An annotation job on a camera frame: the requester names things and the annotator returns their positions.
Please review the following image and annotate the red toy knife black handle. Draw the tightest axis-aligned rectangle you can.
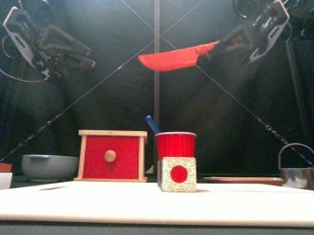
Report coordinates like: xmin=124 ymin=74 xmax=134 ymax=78
xmin=138 ymin=40 xmax=225 ymax=73

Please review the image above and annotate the toy sushi roll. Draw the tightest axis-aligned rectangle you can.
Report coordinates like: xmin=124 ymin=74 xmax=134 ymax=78
xmin=157 ymin=156 xmax=200 ymax=194

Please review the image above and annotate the wooden box with red drawer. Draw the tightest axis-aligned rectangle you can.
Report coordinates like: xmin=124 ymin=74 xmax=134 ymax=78
xmin=74 ymin=129 xmax=149 ymax=184

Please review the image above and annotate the red plastic cup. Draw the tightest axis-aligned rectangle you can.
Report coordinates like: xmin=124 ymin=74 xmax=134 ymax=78
xmin=154 ymin=131 xmax=198 ymax=161

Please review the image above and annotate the grey blue bowl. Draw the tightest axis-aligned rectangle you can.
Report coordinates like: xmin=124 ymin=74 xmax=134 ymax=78
xmin=22 ymin=154 xmax=81 ymax=184

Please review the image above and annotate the small flat black piece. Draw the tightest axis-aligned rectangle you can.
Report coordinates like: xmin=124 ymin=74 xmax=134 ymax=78
xmin=38 ymin=185 xmax=67 ymax=192

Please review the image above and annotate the white cutting board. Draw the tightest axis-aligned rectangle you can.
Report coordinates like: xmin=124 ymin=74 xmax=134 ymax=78
xmin=0 ymin=180 xmax=314 ymax=229

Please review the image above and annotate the thin diagonal brace cord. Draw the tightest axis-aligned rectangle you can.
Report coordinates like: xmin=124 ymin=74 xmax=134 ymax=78
xmin=119 ymin=0 xmax=314 ymax=168
xmin=0 ymin=0 xmax=206 ymax=162

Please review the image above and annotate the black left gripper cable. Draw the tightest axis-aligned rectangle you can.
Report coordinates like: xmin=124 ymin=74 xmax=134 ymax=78
xmin=0 ymin=35 xmax=53 ymax=84

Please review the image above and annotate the vertical metal frame pole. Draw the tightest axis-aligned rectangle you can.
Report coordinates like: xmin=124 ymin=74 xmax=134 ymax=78
xmin=154 ymin=0 xmax=161 ymax=173

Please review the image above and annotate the blue utensil handle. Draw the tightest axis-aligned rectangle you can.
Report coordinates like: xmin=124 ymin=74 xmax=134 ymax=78
xmin=145 ymin=115 xmax=164 ymax=136

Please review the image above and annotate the small metal pot with handle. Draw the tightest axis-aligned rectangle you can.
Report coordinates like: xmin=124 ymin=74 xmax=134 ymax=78
xmin=277 ymin=142 xmax=314 ymax=191

